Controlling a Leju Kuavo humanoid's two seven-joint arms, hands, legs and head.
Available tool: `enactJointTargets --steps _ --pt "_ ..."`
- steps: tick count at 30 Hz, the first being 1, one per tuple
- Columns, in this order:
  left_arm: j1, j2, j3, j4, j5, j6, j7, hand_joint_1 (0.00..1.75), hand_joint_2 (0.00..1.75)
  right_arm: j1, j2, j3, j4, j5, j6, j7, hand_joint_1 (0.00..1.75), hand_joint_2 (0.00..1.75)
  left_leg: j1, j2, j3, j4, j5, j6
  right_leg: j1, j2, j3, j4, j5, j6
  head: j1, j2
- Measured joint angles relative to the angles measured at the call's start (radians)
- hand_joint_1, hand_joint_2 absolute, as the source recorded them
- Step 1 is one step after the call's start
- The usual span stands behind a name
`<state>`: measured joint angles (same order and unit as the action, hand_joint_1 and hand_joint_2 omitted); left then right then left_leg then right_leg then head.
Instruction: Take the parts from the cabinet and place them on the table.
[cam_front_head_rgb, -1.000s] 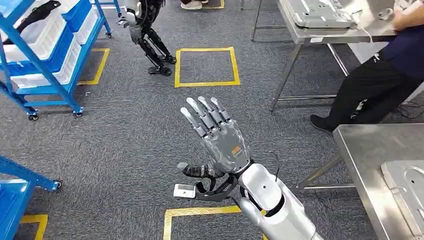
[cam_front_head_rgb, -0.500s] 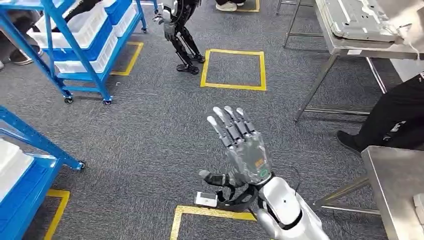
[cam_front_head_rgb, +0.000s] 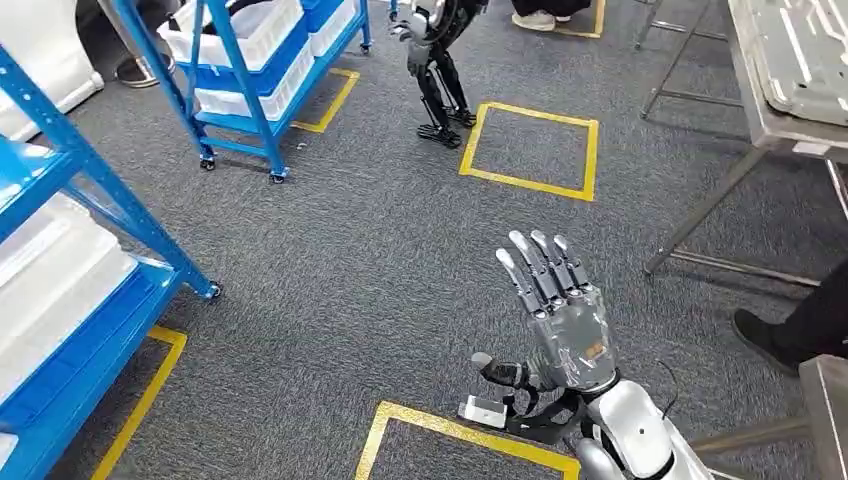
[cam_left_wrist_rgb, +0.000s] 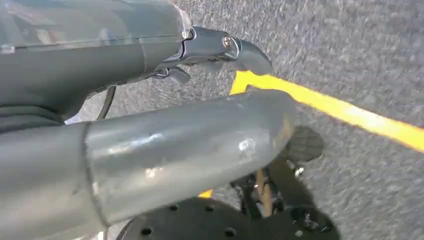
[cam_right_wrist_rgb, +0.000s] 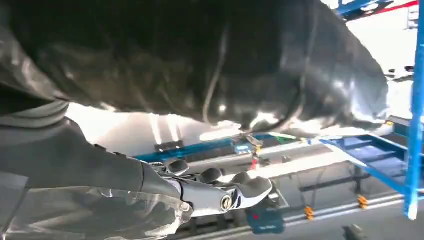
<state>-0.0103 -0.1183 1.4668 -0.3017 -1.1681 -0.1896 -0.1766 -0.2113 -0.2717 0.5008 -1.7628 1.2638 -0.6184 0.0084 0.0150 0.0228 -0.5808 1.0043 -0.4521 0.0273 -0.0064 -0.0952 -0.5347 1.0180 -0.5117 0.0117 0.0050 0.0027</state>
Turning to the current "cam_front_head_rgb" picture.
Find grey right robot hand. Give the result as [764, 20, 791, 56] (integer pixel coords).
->
[470, 229, 621, 399]

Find yellow floor tape square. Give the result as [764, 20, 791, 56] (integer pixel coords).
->
[353, 400, 583, 480]

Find person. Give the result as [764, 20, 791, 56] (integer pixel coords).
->
[509, 0, 594, 33]
[74, 0, 181, 89]
[731, 256, 848, 378]

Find steel bench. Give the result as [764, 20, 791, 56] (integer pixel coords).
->
[687, 354, 848, 480]

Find steel table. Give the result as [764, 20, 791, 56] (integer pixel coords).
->
[638, 0, 848, 290]

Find black humanoid robot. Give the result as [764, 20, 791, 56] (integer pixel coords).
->
[388, 0, 491, 150]

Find grey metal tray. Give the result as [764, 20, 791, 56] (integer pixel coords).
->
[726, 0, 848, 128]

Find white plastic crate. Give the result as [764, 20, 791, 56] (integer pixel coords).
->
[301, 0, 360, 58]
[193, 39, 317, 123]
[157, 0, 307, 73]

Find blue wheeled shelf cart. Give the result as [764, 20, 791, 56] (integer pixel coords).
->
[109, 0, 373, 185]

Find blue metal shelf rack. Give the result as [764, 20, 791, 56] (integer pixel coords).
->
[0, 44, 224, 480]

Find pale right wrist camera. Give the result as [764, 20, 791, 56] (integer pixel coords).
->
[457, 389, 588, 446]

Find steel frame legs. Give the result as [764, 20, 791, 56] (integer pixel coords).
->
[631, 0, 731, 52]

